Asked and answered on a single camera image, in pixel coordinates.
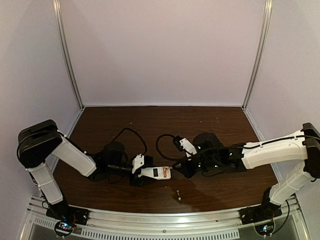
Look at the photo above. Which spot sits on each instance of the orange black battery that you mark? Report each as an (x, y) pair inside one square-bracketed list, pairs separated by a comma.
[(166, 172), (178, 195)]

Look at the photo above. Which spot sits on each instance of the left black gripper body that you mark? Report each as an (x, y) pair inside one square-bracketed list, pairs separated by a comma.
[(138, 179)]

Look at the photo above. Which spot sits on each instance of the right round circuit board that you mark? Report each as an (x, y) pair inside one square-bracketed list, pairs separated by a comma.
[(265, 229)]

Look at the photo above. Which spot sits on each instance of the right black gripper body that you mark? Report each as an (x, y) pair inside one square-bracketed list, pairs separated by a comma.
[(188, 167)]

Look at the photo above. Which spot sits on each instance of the left aluminium corner post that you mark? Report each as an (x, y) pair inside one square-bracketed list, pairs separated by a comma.
[(66, 53)]

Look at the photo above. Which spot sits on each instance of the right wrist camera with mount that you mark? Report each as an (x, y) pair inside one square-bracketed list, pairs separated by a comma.
[(184, 145)]

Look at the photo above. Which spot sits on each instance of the front aluminium rail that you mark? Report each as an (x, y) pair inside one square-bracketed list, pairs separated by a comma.
[(210, 225)]

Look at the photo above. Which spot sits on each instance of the white remote control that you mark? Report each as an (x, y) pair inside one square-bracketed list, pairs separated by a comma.
[(155, 172)]

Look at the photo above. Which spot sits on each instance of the round circuit board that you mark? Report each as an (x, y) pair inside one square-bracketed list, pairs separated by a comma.
[(265, 229), (63, 229)]

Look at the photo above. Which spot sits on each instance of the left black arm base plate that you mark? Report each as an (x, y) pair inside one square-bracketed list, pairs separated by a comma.
[(70, 214)]

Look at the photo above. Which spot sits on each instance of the aluminium corner post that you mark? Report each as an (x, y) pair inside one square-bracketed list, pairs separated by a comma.
[(66, 53), (265, 28)]

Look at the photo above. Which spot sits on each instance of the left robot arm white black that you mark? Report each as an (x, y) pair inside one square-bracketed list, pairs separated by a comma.
[(41, 141)]

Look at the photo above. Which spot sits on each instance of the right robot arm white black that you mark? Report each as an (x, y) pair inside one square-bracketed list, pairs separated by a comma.
[(302, 145)]

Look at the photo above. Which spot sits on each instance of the right aluminium corner post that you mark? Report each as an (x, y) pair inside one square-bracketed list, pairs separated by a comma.
[(265, 28)]

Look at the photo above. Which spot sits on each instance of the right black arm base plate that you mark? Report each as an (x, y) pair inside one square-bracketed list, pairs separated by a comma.
[(259, 213)]

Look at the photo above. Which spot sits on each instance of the left round circuit board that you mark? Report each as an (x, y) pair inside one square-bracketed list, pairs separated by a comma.
[(63, 229)]

